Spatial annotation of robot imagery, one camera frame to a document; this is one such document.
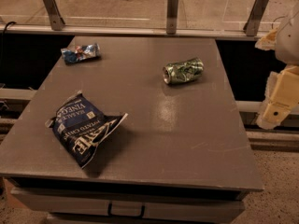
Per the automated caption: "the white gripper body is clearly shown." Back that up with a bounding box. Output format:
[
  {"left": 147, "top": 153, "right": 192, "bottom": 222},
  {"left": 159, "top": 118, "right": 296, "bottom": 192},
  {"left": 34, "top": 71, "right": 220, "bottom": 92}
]
[{"left": 275, "top": 2, "right": 299, "bottom": 65}]

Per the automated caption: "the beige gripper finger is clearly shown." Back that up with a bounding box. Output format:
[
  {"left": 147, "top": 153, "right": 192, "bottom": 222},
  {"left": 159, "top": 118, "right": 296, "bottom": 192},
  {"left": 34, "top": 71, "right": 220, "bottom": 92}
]
[
  {"left": 256, "top": 65, "right": 299, "bottom": 130},
  {"left": 255, "top": 28, "right": 278, "bottom": 50}
]

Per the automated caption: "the crushed green soda can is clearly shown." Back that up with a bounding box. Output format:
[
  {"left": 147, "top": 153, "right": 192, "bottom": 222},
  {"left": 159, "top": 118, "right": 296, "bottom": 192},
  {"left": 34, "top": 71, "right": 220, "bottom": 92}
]
[{"left": 163, "top": 58, "right": 204, "bottom": 85}]

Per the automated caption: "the blue potato chips bag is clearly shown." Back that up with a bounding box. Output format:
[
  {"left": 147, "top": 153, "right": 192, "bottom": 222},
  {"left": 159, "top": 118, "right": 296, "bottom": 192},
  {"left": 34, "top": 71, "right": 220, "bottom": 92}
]
[{"left": 45, "top": 91, "right": 128, "bottom": 168}]

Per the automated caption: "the grey cable on floor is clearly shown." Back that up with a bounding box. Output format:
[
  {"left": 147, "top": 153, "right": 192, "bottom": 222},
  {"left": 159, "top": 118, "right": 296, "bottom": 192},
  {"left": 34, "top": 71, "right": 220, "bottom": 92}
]
[{"left": 271, "top": 15, "right": 287, "bottom": 30}]

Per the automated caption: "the grey metal bracket right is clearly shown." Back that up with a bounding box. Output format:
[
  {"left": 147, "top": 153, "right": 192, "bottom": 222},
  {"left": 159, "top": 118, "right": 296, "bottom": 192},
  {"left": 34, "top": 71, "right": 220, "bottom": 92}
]
[{"left": 243, "top": 0, "right": 269, "bottom": 36}]

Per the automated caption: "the grey metal bracket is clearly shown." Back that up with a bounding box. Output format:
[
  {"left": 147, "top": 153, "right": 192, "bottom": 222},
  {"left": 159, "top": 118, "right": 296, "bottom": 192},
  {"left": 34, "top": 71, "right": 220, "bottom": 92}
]
[
  {"left": 42, "top": 0, "right": 65, "bottom": 31},
  {"left": 243, "top": 0, "right": 269, "bottom": 36},
  {"left": 166, "top": 0, "right": 178, "bottom": 35}
]

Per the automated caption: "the grey metal bracket middle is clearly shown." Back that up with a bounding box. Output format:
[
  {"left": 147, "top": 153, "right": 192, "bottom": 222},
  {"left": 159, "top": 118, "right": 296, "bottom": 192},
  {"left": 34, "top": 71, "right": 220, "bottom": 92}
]
[{"left": 166, "top": 0, "right": 178, "bottom": 35}]

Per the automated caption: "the grey metal bracket left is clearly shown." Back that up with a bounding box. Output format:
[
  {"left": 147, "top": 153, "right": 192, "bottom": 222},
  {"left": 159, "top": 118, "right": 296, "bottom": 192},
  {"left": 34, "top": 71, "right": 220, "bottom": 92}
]
[{"left": 42, "top": 0, "right": 65, "bottom": 31}]

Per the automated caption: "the black cable left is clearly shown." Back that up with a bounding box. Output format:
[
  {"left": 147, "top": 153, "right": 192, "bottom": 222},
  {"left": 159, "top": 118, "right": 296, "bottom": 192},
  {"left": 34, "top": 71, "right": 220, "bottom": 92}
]
[{"left": 0, "top": 21, "right": 17, "bottom": 67}]

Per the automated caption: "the grey drawer with black handle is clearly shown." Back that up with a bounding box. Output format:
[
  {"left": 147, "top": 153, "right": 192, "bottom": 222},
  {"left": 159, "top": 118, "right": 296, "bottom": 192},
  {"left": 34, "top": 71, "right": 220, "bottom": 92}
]
[{"left": 11, "top": 188, "right": 244, "bottom": 224}]

